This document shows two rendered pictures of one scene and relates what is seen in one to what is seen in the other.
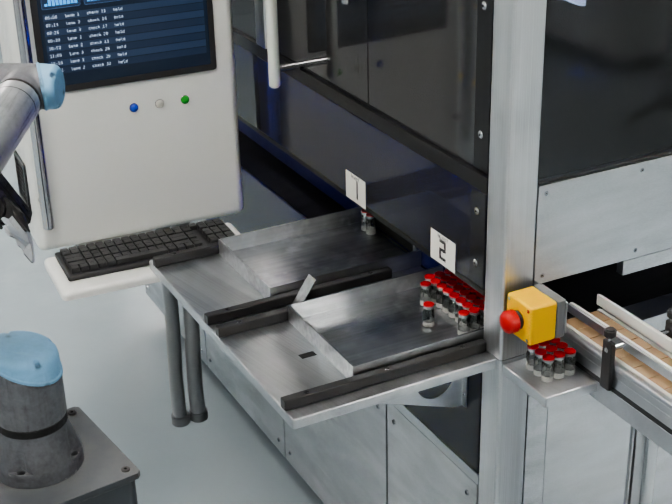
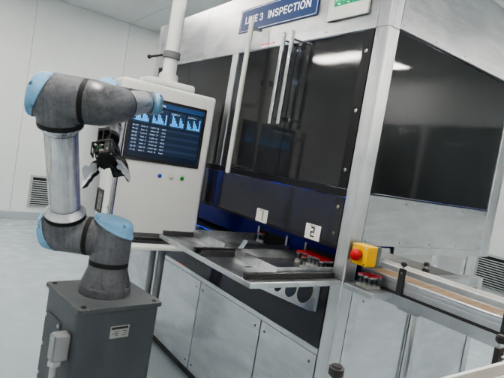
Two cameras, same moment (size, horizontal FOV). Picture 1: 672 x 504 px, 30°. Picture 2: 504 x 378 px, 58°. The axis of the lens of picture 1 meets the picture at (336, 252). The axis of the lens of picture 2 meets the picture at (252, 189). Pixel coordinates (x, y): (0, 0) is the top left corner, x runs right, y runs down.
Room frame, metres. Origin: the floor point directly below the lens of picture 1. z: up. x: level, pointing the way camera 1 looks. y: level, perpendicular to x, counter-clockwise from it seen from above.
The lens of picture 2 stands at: (0.38, 0.34, 1.25)
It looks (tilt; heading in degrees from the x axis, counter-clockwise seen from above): 3 degrees down; 351
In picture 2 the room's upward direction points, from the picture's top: 9 degrees clockwise
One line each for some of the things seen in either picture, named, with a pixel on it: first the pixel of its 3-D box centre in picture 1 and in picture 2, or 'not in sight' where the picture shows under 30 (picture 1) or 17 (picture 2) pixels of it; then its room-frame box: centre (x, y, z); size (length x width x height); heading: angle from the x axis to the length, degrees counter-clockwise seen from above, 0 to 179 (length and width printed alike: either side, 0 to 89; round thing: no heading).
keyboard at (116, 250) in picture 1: (148, 247); (153, 238); (2.57, 0.42, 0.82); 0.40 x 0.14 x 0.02; 113
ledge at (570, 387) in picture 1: (556, 375); (370, 290); (1.88, -0.38, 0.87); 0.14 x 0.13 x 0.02; 117
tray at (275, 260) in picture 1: (318, 252); (241, 241); (2.35, 0.04, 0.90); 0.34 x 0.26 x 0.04; 117
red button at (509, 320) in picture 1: (512, 321); (356, 254); (1.86, -0.29, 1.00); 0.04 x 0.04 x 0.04; 27
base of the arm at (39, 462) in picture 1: (35, 437); (106, 275); (1.77, 0.51, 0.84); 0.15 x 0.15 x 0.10
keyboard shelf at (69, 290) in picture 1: (146, 253); (151, 241); (2.59, 0.43, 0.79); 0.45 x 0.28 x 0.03; 113
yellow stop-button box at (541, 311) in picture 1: (534, 314); (365, 254); (1.88, -0.34, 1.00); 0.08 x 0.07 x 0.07; 117
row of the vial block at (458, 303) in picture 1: (451, 302); (311, 260); (2.10, -0.22, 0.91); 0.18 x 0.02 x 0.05; 27
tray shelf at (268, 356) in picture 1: (326, 304); (249, 257); (2.17, 0.02, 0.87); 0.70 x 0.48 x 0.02; 27
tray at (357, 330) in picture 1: (400, 320); (289, 262); (2.05, -0.12, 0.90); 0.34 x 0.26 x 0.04; 117
